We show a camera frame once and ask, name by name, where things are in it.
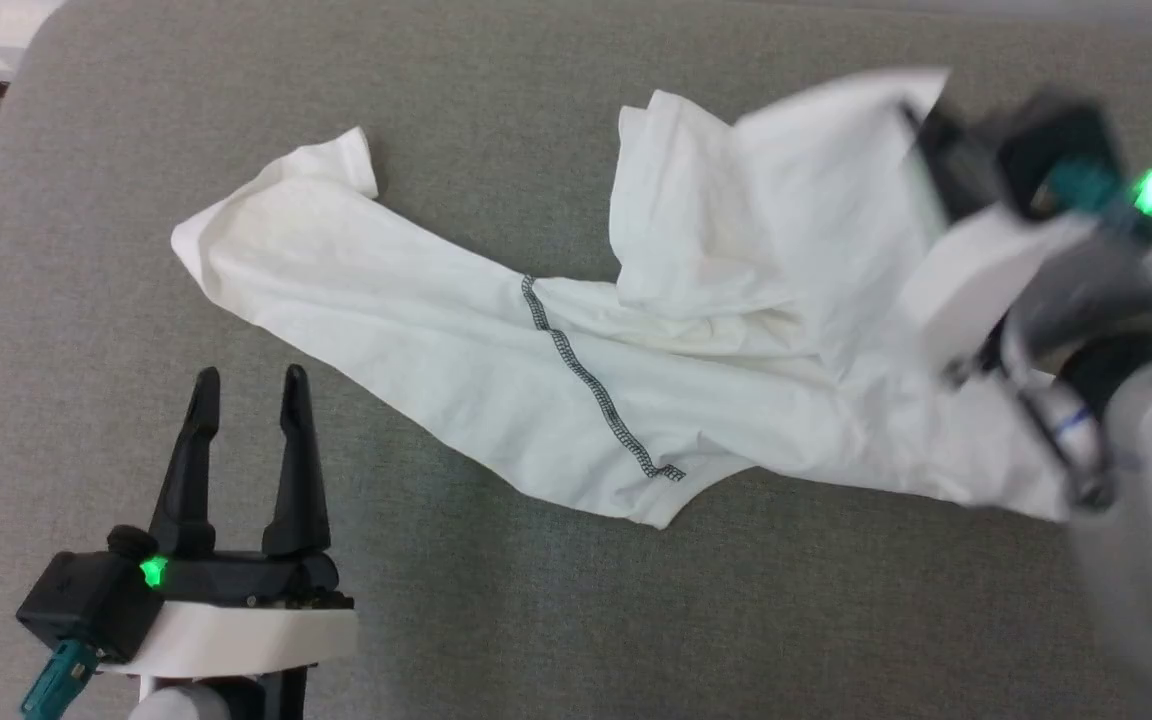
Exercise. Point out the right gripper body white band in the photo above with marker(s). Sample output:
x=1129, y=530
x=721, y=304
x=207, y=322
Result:
x=986, y=280

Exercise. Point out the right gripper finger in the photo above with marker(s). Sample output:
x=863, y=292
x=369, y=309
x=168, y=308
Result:
x=936, y=170
x=971, y=165

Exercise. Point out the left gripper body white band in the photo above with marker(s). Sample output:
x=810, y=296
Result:
x=236, y=630

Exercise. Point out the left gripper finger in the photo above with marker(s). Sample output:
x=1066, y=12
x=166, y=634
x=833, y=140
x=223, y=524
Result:
x=186, y=490
x=298, y=490

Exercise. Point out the white long-sleeve garment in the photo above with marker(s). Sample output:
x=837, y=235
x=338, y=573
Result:
x=416, y=340

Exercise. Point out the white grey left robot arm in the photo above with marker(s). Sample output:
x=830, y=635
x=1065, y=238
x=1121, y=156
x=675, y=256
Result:
x=186, y=702

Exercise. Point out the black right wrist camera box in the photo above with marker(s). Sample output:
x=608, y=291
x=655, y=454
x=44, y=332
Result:
x=1056, y=135

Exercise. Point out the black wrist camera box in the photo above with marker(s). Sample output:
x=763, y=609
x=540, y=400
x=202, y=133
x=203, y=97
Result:
x=86, y=600
x=1056, y=135

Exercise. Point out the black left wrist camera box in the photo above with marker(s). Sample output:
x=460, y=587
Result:
x=86, y=600

